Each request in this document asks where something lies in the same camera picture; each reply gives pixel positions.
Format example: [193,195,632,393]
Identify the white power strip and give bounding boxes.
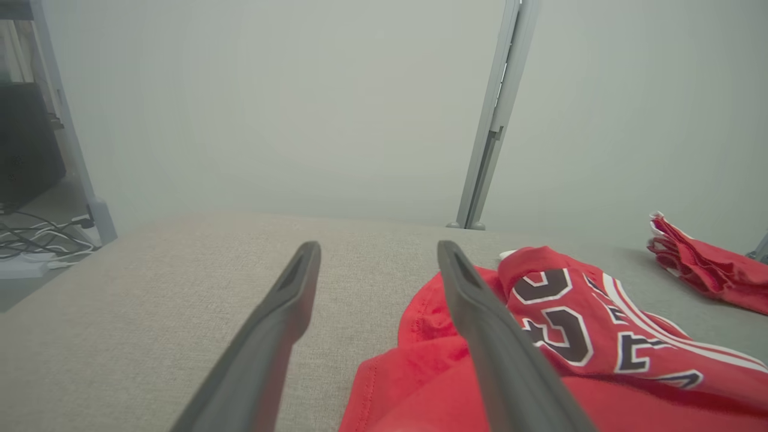
[0,255,50,280]

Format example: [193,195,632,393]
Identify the red shorts with white stripe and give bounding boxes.
[647,211,768,316]

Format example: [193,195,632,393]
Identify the grey slanted partition foot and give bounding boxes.
[747,233,768,265]

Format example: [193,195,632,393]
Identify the grey partition end post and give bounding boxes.
[30,0,118,245]

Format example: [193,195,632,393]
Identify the black box on floor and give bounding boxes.
[0,81,67,208]

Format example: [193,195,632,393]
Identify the red basketball jersey white trim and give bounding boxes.
[339,245,768,432]

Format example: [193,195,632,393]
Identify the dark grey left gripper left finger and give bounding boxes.
[170,241,322,432]

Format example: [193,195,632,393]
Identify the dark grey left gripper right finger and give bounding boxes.
[437,240,598,432]

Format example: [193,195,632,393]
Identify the grey metal partition post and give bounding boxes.
[447,0,541,230]

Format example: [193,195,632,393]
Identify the tangled floor cables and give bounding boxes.
[0,207,100,271]

